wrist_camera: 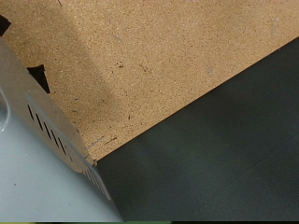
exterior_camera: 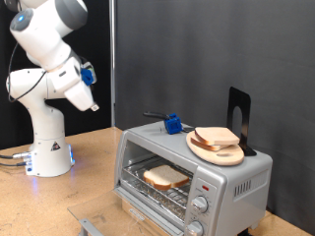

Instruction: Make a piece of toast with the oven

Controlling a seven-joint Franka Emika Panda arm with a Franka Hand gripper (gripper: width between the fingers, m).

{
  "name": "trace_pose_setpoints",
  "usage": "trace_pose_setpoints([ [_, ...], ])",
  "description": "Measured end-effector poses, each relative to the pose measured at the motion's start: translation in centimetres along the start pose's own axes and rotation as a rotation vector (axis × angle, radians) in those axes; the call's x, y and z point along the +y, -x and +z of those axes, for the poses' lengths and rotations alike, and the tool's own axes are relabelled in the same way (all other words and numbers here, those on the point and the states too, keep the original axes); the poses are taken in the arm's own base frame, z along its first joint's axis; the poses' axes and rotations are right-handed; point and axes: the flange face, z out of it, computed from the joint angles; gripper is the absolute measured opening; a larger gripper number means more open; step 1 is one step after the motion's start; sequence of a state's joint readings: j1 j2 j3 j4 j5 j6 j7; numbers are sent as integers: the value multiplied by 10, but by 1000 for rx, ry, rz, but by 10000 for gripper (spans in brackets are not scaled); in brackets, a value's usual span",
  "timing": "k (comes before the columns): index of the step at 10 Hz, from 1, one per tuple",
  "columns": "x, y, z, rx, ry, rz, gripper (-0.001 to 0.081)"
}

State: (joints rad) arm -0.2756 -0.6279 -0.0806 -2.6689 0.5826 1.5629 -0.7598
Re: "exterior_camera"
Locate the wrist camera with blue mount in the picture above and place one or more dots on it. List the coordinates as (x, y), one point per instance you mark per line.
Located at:
(87, 77)

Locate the spatula with blue grip block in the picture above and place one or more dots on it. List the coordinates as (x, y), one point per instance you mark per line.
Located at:
(173, 124)

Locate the silver toaster oven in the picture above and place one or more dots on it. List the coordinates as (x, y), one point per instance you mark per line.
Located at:
(216, 183)

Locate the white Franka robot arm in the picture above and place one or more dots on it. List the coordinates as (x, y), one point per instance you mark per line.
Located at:
(46, 131)

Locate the vertical metal pole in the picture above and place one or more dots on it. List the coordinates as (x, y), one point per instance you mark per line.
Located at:
(113, 65)

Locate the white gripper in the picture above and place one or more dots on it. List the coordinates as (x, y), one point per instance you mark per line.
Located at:
(77, 95)

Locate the round wooden cutting board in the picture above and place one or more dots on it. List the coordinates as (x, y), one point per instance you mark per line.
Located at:
(226, 159)

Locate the black metal bookend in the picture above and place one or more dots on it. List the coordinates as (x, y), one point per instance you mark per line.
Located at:
(241, 98)

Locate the red oven indicator light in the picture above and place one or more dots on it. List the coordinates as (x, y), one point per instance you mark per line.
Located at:
(205, 188)

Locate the white bread slice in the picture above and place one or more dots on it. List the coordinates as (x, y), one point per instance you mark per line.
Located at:
(165, 177)
(206, 147)
(216, 135)

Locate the silver oven knob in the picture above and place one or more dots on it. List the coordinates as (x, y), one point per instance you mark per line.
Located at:
(199, 204)
(195, 228)

